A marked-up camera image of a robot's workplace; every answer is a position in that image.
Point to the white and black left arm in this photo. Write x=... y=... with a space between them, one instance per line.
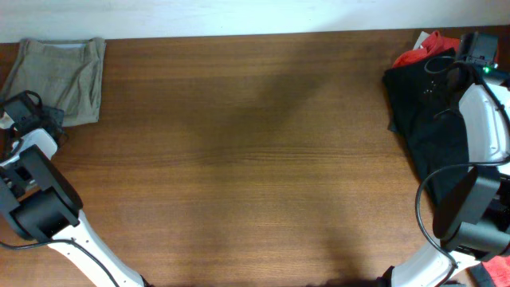
x=39 y=204

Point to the khaki shorts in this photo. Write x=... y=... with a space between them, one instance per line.
x=67 y=75

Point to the black garment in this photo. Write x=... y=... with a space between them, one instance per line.
x=434 y=137

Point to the red garment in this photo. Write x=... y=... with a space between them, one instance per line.
x=427 y=46

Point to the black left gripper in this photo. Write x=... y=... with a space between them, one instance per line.
x=51 y=115

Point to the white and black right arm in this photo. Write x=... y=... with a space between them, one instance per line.
x=452 y=109

